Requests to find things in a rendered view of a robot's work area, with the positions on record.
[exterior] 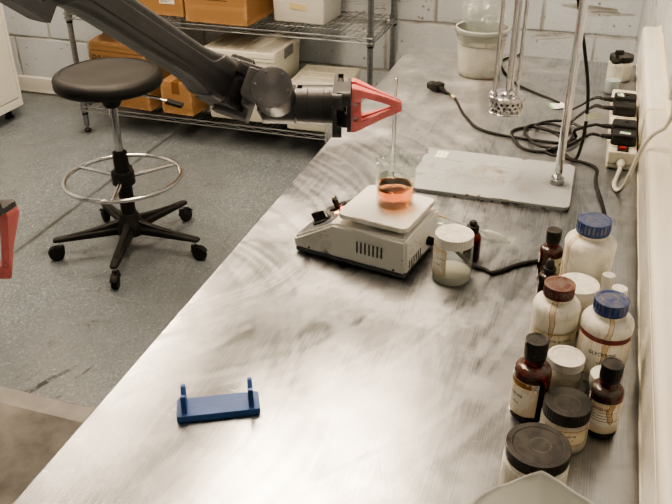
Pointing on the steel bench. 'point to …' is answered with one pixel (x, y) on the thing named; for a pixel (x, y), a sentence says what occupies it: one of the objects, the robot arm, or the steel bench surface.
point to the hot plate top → (370, 214)
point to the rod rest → (217, 405)
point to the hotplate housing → (371, 244)
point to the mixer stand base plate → (493, 179)
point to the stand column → (570, 93)
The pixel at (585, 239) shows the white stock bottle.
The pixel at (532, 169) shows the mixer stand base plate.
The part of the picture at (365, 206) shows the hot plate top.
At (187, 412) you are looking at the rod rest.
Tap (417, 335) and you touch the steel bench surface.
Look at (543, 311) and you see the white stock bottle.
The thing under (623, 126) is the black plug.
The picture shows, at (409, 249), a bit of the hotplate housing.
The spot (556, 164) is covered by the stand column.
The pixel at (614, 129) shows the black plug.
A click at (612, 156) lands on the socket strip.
